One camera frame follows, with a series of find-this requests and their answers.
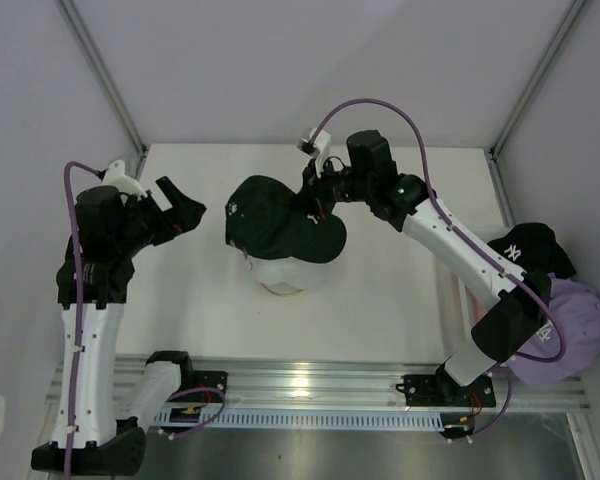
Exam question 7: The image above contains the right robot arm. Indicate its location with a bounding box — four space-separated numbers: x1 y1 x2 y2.
293 129 551 404

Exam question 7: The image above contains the left aluminium frame post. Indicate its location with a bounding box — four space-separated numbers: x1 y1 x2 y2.
55 0 147 154

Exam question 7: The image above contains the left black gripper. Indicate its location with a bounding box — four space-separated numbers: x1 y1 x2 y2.
115 176 204 256

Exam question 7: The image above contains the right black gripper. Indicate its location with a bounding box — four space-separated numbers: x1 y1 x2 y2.
289 155 373 219

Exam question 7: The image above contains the black mounting plate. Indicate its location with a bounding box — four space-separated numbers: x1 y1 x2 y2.
395 374 496 408
191 370 228 403

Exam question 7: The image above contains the aluminium frame post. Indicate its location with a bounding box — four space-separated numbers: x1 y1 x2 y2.
489 0 593 162
55 0 147 154

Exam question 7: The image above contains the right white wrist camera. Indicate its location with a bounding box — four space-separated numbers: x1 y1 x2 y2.
298 128 331 178

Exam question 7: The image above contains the white slotted cable duct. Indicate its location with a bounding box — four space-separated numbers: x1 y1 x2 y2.
154 407 468 432

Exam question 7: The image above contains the right aluminium frame post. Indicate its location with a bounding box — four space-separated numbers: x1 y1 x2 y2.
489 0 593 162

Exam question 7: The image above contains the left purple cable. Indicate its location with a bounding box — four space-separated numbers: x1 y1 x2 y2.
62 160 106 480

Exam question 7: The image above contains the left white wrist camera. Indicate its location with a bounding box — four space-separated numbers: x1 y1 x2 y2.
101 159 148 198

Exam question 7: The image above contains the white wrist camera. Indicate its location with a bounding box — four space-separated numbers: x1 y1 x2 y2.
298 128 331 178
101 159 148 198

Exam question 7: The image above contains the gold wire hat stand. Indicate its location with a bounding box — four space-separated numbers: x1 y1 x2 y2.
261 283 304 298

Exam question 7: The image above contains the black NY baseball cap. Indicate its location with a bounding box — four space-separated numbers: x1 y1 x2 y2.
487 222 577 279

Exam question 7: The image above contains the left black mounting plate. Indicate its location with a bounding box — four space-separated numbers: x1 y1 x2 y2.
191 370 228 403

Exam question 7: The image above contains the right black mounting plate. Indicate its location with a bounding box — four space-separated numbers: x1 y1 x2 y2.
395 374 496 408

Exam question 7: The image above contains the purple LA baseball cap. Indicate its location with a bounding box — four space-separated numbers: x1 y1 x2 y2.
508 278 600 386

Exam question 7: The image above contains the white plastic basket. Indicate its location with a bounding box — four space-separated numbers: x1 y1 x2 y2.
457 279 486 339

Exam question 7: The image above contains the dark green baseball cap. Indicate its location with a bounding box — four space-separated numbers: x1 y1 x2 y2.
225 175 347 264

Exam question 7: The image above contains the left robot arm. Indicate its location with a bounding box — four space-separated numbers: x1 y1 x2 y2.
31 176 206 478

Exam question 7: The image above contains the white baseball cap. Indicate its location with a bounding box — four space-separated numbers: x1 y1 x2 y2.
241 249 333 291

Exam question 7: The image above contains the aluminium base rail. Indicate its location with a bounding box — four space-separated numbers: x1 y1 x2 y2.
44 355 592 416

